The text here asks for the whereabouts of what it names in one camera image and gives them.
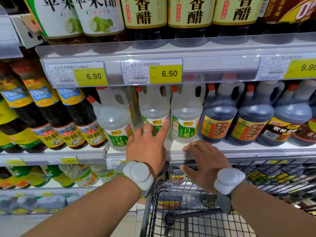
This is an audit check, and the clear bottle green label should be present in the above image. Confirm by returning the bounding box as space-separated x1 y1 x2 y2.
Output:
59 164 99 187
89 163 118 183

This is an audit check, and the dark vinegar jug black label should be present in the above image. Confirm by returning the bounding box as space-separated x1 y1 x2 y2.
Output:
257 81 316 147

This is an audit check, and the dark vinegar jug orange label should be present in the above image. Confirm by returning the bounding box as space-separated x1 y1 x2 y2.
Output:
226 81 284 146
197 82 245 144

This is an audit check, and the person's left forearm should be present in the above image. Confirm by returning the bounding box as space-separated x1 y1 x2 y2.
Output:
21 175 142 237

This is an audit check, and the person's left hand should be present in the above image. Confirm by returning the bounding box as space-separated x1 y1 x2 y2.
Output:
126 119 171 177

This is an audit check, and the oyster sauce bottle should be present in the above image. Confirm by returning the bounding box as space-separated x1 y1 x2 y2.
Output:
0 60 67 151
57 87 109 148
11 59 88 149

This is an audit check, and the dark vinegar jug red label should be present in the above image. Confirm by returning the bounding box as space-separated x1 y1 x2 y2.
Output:
288 99 316 147

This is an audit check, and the person's right hand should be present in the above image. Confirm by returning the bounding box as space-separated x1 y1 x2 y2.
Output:
180 141 232 194

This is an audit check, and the wire shopping cart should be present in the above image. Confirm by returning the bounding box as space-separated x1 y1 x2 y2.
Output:
139 159 316 237

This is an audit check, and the clear plastic price rail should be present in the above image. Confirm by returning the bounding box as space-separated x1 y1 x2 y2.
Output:
36 32 316 89

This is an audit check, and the dark bottle yellow green label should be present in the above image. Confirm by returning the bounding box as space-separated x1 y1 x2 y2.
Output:
0 96 47 154

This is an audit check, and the dark bottle behind cart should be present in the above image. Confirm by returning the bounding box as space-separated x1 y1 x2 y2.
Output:
168 169 187 185

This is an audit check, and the clear white vinegar jug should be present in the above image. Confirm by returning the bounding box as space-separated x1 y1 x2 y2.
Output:
136 85 171 136
170 84 206 144
87 87 135 152

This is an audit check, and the yellow white price label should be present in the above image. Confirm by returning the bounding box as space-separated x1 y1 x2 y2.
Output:
44 62 108 88
255 54 316 80
120 59 183 85

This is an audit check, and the person's right forearm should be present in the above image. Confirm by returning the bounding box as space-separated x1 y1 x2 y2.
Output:
231 183 316 237

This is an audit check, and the small white price tag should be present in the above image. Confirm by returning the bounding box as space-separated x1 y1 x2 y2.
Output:
107 158 126 169

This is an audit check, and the grey shelf bracket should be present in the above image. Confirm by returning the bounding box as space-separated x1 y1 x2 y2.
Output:
10 13 45 48

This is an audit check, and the white round wrist tracker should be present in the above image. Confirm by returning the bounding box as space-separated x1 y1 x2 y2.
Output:
214 168 252 214
114 160 155 191

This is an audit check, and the short clear price rail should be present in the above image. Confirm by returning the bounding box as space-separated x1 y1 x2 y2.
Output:
0 5 24 59

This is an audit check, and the apple vinegar bottle white label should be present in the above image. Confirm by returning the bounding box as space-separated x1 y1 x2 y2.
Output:
22 0 88 45
73 0 126 43

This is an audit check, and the dark vinegar bottle cream label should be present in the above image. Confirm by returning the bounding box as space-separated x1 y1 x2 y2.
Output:
212 0 266 45
120 0 168 48
168 0 216 47

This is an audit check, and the dark bottle brown yellow label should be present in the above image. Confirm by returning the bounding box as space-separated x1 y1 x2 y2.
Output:
258 0 316 43

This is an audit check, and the white metal shelf board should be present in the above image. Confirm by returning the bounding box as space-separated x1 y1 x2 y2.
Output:
0 145 109 167
0 181 104 198
106 138 316 168

